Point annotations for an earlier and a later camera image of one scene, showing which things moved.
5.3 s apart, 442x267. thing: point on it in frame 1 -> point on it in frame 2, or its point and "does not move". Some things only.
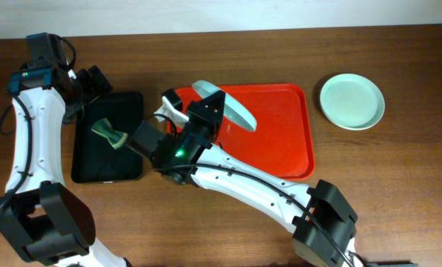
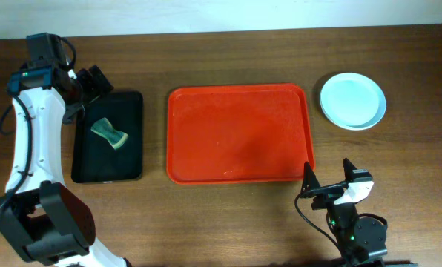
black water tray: x=95 y=158 does not move
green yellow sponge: x=104 y=127 does not move
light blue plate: x=233 y=110 -> x=352 y=101
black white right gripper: x=200 y=112 -> x=328 y=190
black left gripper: x=88 y=80 does not move
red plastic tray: x=282 y=143 does not move
